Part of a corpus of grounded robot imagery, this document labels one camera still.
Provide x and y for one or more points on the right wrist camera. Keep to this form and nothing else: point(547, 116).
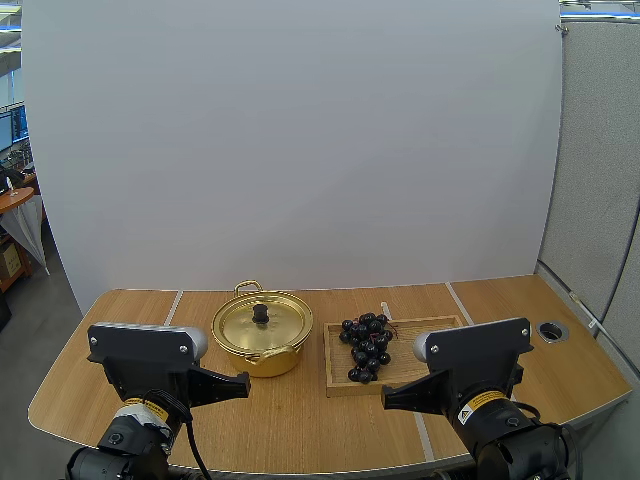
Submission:
point(475, 345)

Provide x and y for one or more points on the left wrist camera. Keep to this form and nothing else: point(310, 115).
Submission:
point(140, 345)

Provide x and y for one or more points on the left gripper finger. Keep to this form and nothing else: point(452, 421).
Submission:
point(220, 386)

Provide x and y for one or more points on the shallow wooden tray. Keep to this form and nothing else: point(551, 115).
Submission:
point(340, 365)

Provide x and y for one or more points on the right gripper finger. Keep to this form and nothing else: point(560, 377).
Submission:
point(420, 395)

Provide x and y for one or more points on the gold lid with black knob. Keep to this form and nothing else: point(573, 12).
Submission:
point(280, 327)

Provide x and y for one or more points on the white backdrop board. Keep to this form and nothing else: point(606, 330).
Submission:
point(300, 150)

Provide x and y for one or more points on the bunch of dark toy grapes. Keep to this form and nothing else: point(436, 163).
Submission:
point(369, 347)

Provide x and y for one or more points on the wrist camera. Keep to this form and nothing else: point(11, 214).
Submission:
point(475, 345)
point(140, 345)

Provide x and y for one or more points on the round wooden desk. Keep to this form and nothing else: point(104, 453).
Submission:
point(15, 197)

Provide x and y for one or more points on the computer monitor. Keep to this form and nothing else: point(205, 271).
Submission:
point(9, 127)

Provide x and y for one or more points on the grey partition panel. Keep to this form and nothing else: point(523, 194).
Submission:
point(590, 175)

